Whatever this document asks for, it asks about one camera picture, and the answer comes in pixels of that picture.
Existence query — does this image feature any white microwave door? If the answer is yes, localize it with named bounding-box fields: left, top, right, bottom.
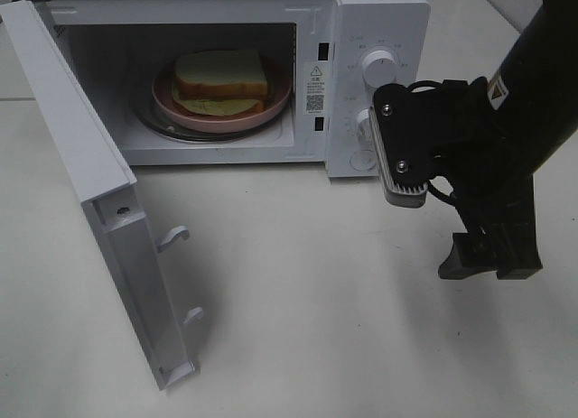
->
left=1, top=0, right=203, bottom=390

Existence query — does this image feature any white warning label sticker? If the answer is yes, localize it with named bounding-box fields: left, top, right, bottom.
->
left=302, top=60, right=331, bottom=116

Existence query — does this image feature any white microwave knob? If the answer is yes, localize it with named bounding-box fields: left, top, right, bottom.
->
left=355, top=108, right=372, bottom=143
left=361, top=49, right=397, bottom=88

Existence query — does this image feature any glass microwave turntable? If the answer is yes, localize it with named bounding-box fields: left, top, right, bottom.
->
left=131, top=85, right=293, bottom=143

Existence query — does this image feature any white bread sandwich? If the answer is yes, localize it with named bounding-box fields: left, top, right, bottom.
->
left=172, top=50, right=270, bottom=117

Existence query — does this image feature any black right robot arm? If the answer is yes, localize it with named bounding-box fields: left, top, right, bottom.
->
left=430, top=0, right=577, bottom=280

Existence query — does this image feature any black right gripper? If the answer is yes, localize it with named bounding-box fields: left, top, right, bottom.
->
left=415, top=78, right=542, bottom=280

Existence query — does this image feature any round door release button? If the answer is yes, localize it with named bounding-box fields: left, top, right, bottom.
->
left=350, top=150, right=376, bottom=172

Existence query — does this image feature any pink round plate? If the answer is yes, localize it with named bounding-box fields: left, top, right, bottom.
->
left=152, top=57, right=293, bottom=134

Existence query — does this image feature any white microwave oven body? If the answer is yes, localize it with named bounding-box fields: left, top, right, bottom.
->
left=10, top=0, right=430, bottom=178

